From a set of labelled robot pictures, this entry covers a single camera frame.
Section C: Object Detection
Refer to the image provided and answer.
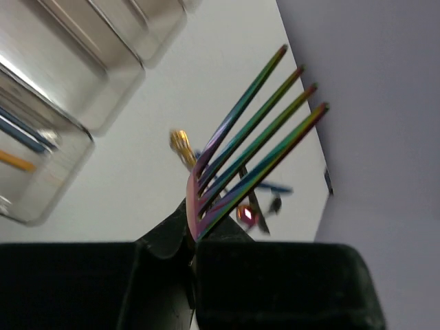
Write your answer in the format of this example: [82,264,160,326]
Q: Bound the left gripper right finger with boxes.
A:
[191,234,387,329]

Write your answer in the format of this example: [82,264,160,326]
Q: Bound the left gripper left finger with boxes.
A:
[1,204,194,329]

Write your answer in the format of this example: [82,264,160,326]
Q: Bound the iridescent rainbow spoon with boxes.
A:
[236,204,259,228]

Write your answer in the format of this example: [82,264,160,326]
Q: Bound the iridescent rainbow fork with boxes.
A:
[186,44,329,243]

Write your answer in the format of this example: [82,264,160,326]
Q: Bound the black spoon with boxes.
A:
[263,196,282,217]

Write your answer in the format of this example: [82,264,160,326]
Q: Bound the gold fork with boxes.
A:
[169,130,197,171]

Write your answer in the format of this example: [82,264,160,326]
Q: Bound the orange chopstick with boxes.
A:
[0,151,36,172]

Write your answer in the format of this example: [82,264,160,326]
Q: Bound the dark blue chopstick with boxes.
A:
[1,108,58,154]

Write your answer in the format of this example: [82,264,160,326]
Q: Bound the black knife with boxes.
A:
[239,164,271,237]

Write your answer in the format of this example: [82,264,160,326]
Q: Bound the blue knife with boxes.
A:
[194,149,294,195]

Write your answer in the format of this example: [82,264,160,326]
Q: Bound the clear compartment organizer tray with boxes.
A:
[1,1,199,226]

